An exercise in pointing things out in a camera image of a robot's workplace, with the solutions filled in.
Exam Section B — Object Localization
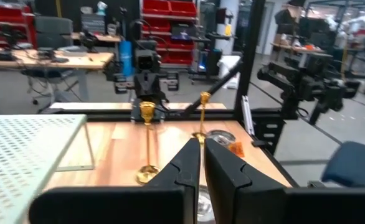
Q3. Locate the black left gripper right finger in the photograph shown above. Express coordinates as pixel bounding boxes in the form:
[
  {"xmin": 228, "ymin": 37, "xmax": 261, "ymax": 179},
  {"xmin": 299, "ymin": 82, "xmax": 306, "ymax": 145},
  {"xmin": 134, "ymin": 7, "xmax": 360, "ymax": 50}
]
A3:
[{"xmin": 203, "ymin": 138, "xmax": 365, "ymax": 224}]

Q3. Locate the tall brass candlestick holder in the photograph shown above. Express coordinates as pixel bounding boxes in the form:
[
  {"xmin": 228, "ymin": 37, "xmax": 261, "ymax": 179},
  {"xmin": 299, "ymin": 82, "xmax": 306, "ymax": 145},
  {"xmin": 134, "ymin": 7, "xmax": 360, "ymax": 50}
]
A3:
[{"xmin": 191, "ymin": 91, "xmax": 212, "ymax": 147}]

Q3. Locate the green perforated metal shelf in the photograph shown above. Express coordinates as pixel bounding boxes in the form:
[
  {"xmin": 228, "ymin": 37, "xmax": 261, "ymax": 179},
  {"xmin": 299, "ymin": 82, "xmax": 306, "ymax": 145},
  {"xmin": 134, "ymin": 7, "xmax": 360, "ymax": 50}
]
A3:
[{"xmin": 0, "ymin": 114, "xmax": 95, "ymax": 224}]

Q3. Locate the black metal rig frame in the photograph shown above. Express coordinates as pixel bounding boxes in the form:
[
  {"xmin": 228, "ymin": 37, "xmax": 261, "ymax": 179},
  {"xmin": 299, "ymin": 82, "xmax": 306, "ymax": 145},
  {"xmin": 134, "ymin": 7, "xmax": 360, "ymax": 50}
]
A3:
[{"xmin": 40, "ymin": 0, "xmax": 300, "ymax": 189}]

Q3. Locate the dark blue chair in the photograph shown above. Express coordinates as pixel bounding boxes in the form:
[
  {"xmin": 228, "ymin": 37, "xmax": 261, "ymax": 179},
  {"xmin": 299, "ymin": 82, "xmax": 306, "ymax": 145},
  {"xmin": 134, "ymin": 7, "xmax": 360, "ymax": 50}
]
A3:
[{"xmin": 321, "ymin": 141, "xmax": 365, "ymax": 189}]

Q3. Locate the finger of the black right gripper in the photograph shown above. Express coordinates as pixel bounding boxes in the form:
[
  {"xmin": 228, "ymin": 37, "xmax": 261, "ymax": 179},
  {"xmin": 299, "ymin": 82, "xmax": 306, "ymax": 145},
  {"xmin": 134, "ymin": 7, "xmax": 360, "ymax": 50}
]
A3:
[
  {"xmin": 147, "ymin": 73, "xmax": 160, "ymax": 98},
  {"xmin": 135, "ymin": 73, "xmax": 148, "ymax": 98}
]

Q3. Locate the wooden desk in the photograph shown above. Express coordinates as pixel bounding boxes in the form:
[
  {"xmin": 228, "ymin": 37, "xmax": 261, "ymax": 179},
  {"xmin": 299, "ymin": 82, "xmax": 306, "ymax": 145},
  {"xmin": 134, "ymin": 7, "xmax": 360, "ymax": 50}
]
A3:
[
  {"xmin": 70, "ymin": 30, "xmax": 123, "ymax": 44},
  {"xmin": 270, "ymin": 42, "xmax": 327, "ymax": 54},
  {"xmin": 0, "ymin": 46, "xmax": 115, "ymax": 105}
]

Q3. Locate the medium brass candlestick holder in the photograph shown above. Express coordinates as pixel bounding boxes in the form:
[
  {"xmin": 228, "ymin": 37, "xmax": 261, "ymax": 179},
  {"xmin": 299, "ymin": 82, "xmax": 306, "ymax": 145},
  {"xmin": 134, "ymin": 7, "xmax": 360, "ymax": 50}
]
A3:
[{"xmin": 135, "ymin": 101, "xmax": 161, "ymax": 185}]

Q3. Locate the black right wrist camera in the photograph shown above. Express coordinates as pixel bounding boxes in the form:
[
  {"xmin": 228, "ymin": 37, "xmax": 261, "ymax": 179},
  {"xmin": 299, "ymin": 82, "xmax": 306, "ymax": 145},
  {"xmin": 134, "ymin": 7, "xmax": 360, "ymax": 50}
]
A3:
[{"xmin": 135, "ymin": 49, "xmax": 162, "ymax": 74}]

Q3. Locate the white bin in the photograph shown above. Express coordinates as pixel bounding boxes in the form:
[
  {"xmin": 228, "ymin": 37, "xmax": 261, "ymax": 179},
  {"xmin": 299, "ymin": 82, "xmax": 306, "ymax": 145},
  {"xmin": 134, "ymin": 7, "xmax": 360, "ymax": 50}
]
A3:
[{"xmin": 216, "ymin": 55, "xmax": 243, "ymax": 90}]

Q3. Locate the blue cylinder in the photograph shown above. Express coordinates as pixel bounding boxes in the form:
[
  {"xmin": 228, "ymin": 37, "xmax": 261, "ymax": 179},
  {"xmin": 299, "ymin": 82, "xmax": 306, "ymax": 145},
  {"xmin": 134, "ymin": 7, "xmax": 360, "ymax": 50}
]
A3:
[{"xmin": 119, "ymin": 40, "xmax": 135, "ymax": 77}]

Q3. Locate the red storage bin rack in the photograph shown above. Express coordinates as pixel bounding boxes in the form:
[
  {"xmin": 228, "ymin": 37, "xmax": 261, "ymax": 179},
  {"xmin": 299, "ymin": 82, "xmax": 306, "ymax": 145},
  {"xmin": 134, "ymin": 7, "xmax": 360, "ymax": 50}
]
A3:
[
  {"xmin": 140, "ymin": 0, "xmax": 199, "ymax": 68},
  {"xmin": 0, "ymin": 2, "xmax": 37, "ymax": 49}
]

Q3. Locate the grey office chair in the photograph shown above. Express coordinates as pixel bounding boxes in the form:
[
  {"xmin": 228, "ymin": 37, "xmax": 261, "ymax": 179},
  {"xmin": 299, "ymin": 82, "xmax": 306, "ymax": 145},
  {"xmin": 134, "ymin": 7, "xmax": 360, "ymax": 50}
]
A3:
[{"xmin": 20, "ymin": 16, "xmax": 81, "ymax": 106}]

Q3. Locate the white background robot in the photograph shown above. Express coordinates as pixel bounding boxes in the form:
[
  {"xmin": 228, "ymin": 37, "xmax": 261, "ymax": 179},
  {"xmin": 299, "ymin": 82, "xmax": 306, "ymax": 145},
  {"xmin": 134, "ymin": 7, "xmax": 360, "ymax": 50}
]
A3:
[{"xmin": 325, "ymin": 14, "xmax": 365, "ymax": 35}]

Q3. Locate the silver aluminium bar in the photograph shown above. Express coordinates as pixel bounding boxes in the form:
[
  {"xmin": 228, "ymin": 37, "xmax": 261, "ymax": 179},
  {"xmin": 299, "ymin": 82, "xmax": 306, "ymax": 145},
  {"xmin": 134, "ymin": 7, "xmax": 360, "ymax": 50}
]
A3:
[{"xmin": 240, "ymin": 95, "xmax": 255, "ymax": 136}]

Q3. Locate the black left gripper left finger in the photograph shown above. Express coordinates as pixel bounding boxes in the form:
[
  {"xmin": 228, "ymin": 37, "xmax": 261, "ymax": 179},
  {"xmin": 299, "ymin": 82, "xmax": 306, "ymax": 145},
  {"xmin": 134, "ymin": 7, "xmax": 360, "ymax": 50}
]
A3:
[{"xmin": 28, "ymin": 138, "xmax": 201, "ymax": 224}]

